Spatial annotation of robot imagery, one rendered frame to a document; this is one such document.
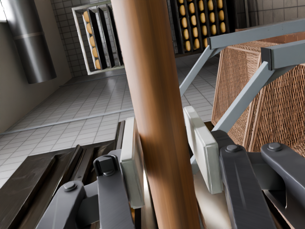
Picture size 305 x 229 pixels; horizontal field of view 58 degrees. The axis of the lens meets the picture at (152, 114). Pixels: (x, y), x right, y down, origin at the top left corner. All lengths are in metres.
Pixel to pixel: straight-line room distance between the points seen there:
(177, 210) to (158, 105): 0.07
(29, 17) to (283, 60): 2.92
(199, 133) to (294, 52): 0.48
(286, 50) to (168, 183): 0.47
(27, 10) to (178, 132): 3.16
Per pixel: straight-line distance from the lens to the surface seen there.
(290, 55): 0.61
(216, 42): 1.05
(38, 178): 1.69
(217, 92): 1.76
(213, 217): 1.10
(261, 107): 1.19
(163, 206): 0.19
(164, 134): 0.16
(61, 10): 5.33
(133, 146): 0.16
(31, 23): 3.28
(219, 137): 0.17
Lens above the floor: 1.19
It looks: 1 degrees up
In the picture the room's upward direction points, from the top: 101 degrees counter-clockwise
